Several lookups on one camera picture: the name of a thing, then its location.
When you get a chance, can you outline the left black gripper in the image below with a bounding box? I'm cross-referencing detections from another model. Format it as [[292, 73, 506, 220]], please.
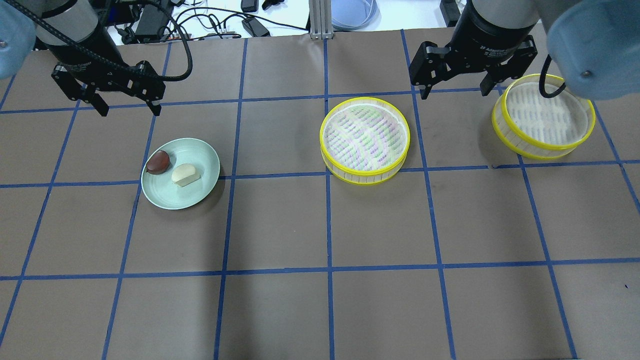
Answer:
[[51, 61, 166, 117]]

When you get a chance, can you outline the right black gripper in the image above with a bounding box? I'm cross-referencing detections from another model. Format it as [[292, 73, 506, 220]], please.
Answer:
[[409, 35, 538, 100]]

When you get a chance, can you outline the side yellow-rimmed bamboo steamer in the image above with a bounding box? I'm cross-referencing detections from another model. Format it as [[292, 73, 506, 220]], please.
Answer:
[[491, 74, 596, 161]]

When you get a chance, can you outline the white steamed bun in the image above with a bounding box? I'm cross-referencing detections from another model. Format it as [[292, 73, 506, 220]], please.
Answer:
[[170, 162, 202, 188]]

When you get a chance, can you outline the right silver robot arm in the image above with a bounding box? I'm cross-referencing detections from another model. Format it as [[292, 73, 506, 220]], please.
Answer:
[[409, 0, 640, 101]]

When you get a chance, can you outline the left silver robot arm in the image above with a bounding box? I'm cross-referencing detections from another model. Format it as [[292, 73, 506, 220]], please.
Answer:
[[1, 0, 168, 116]]

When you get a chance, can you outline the centre yellow-rimmed bamboo steamer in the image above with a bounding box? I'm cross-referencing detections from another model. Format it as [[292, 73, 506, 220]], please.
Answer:
[[318, 96, 410, 186]]

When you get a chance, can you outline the brown bun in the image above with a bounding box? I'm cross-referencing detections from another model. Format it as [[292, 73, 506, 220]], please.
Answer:
[[144, 150, 171, 175]]

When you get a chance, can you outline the light green plate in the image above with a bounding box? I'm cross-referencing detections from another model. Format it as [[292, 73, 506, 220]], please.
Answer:
[[141, 137, 221, 210]]

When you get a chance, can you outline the blue plate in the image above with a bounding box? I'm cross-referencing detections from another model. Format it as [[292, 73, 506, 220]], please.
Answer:
[[330, 0, 378, 31]]

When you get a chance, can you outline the black power adapter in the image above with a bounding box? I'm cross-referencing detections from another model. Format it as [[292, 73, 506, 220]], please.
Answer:
[[241, 17, 271, 38]]

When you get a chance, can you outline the braided black cable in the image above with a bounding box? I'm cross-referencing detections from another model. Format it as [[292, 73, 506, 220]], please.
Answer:
[[0, 0, 194, 83]]

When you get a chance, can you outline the aluminium frame post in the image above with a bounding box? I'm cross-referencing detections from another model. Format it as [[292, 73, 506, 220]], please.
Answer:
[[308, 0, 334, 40]]

